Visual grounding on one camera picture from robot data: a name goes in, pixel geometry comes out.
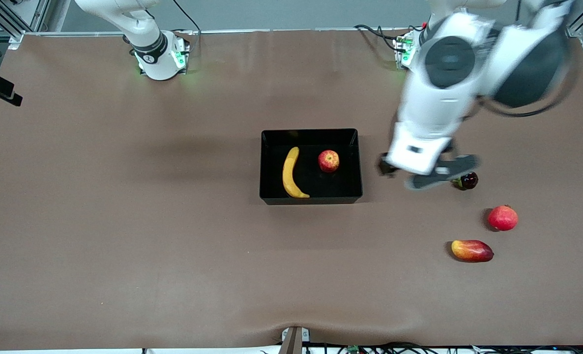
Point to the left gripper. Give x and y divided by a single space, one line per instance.
384 166

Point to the black plastic box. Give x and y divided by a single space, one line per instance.
345 187

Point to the red yellow apple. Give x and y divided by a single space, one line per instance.
329 161

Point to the yellow banana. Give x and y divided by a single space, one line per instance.
289 172

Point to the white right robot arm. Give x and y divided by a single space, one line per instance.
154 59

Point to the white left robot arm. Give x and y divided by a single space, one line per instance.
449 98

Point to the dark purple mangosteen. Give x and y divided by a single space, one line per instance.
469 182

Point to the red yellow mango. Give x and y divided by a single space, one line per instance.
471 251

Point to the red pomegranate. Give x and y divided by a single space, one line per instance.
503 219

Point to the metal table clamp bracket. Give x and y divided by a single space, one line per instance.
294 341

